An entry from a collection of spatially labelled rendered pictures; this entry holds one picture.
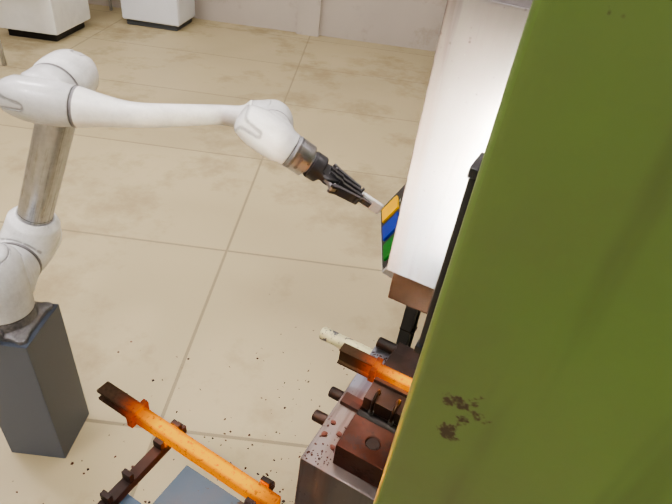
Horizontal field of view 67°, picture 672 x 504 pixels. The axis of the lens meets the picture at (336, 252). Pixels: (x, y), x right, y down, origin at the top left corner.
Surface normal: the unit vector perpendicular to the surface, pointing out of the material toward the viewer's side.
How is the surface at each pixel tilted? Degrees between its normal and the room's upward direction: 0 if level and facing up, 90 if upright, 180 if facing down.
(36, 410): 90
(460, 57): 90
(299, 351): 0
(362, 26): 90
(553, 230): 90
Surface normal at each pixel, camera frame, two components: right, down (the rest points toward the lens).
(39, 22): -0.06, 0.59
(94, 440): 0.11, -0.80
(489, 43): -0.47, 0.48
